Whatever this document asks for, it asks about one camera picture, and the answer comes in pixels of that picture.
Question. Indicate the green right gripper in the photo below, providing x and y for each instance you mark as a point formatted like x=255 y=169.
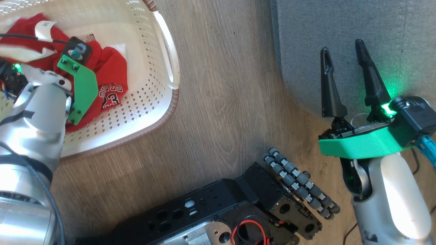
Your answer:
x=361 y=144

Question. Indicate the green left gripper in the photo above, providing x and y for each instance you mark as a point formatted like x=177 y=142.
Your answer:
x=83 y=88

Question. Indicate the red and white jersey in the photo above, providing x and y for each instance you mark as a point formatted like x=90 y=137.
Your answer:
x=112 y=71

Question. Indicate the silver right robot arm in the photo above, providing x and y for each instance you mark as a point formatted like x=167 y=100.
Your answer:
x=395 y=200

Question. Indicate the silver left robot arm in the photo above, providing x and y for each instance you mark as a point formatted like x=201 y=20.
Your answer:
x=30 y=143

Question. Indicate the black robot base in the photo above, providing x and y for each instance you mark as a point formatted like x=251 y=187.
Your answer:
x=211 y=207

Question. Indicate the cream plastic laundry basket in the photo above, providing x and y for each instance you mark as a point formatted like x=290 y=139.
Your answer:
x=150 y=68

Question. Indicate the grey roller mecanum wheel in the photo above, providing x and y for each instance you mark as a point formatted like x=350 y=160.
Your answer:
x=299 y=180

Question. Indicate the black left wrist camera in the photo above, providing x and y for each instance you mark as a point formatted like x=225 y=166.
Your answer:
x=77 y=49

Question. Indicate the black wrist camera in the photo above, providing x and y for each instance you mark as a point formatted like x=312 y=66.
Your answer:
x=77 y=49
x=414 y=117

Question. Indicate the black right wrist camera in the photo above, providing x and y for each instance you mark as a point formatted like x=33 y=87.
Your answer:
x=414 y=117

